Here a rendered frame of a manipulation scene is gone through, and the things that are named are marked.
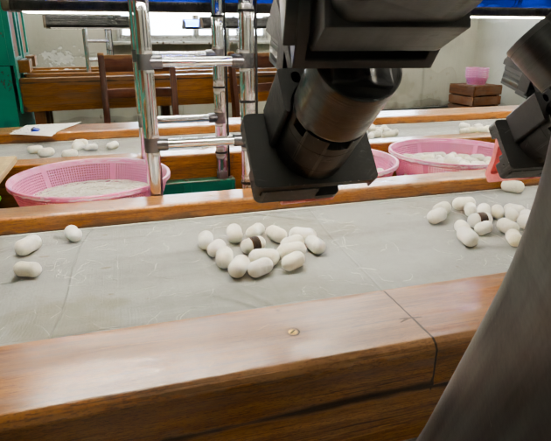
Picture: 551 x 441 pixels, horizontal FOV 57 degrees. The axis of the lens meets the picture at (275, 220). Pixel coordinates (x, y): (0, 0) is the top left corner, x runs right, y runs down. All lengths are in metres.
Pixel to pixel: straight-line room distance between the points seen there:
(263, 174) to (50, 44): 5.27
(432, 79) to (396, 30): 6.89
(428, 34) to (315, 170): 0.16
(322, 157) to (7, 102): 2.99
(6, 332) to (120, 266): 0.16
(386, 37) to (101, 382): 0.29
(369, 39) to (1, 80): 3.07
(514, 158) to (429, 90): 6.50
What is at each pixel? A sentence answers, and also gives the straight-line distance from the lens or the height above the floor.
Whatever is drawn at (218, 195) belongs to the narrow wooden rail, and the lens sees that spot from 0.79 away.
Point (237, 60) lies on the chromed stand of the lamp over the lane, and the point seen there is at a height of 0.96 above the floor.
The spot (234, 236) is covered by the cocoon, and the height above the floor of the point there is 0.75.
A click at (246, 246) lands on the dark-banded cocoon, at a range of 0.63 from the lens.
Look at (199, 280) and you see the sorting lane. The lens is 0.58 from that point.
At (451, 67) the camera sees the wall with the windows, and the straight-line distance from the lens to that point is 7.31.
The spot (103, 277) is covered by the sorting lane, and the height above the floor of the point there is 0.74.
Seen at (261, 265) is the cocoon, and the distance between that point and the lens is 0.57.
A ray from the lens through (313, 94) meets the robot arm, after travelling 0.33.
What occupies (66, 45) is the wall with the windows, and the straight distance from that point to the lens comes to 5.62.
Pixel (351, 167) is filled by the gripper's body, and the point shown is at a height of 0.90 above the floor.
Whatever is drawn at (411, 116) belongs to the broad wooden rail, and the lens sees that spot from 1.65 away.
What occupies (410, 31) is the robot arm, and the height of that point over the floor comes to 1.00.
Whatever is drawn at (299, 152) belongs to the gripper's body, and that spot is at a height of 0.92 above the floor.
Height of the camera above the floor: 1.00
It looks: 20 degrees down
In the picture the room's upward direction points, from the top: straight up
